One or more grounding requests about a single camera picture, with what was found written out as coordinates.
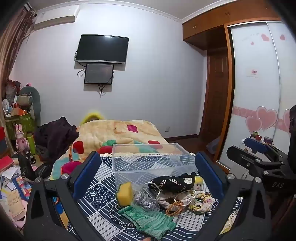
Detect yellow plush toy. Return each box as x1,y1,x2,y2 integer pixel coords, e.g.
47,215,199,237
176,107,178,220
80,112,105,125

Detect green knit cloth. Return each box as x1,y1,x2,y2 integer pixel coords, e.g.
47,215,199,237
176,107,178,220
118,205,177,240

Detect pink rabbit figure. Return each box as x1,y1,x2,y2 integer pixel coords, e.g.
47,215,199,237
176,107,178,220
15,124,30,154

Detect white air conditioner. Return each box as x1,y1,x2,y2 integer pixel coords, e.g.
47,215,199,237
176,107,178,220
33,6,80,31

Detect floral fabric scrunchie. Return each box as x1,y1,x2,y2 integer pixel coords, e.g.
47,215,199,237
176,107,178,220
188,192,216,214

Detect clear plastic bag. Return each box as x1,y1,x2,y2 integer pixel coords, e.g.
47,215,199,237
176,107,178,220
133,187,162,213

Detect orange hair ties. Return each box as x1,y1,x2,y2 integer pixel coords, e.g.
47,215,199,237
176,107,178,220
165,200,185,216

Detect black camera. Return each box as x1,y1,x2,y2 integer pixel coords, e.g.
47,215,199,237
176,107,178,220
21,148,37,165

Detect patterned navy bedsheet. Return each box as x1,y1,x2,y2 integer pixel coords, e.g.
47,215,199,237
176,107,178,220
53,148,244,241

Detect black white braided cord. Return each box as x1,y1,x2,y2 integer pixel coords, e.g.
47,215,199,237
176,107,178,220
108,204,135,228

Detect small yellow-haired doll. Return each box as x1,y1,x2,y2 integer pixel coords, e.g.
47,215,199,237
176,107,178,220
194,176,204,191

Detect dark clothing pile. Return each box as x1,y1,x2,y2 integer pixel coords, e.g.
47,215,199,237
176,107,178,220
34,117,79,161

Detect brown striped curtain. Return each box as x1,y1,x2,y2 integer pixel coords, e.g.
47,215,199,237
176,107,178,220
0,6,36,117

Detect clear plastic storage box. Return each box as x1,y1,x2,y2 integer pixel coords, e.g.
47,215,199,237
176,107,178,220
112,142,198,186

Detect yellow green sponge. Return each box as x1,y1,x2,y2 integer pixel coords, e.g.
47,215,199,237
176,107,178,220
116,182,134,206

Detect green cylinder bottle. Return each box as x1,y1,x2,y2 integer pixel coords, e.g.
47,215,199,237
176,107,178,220
27,134,37,155

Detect wall-mounted black television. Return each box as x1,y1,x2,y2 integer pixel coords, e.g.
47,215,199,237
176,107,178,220
74,34,130,65

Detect green cardboard box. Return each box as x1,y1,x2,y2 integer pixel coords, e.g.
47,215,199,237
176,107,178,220
5,112,36,140

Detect brown wooden door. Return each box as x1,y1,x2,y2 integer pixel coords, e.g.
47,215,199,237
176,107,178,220
201,50,230,145

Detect wooden wardrobe with sliding doors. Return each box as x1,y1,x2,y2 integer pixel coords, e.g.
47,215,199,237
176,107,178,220
181,4,296,175

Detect pile of papers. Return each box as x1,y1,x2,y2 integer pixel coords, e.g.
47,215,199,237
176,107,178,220
0,166,33,229

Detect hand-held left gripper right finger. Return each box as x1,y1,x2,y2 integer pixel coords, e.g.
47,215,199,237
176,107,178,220
195,151,278,241

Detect red book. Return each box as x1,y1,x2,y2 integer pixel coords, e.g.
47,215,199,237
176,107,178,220
0,155,15,173

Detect colourful printed blanket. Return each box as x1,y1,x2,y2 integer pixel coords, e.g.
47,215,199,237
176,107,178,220
49,119,172,181

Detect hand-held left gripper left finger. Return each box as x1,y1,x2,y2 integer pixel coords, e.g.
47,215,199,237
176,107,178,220
23,151,102,241

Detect small black wall monitor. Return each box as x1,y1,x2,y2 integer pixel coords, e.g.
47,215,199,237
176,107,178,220
84,63,115,85

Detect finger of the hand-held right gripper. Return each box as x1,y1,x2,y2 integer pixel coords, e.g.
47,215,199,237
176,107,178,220
244,137,288,164
226,146,288,180

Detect grey plush toy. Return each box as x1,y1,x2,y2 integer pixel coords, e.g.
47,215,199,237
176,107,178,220
18,87,41,126

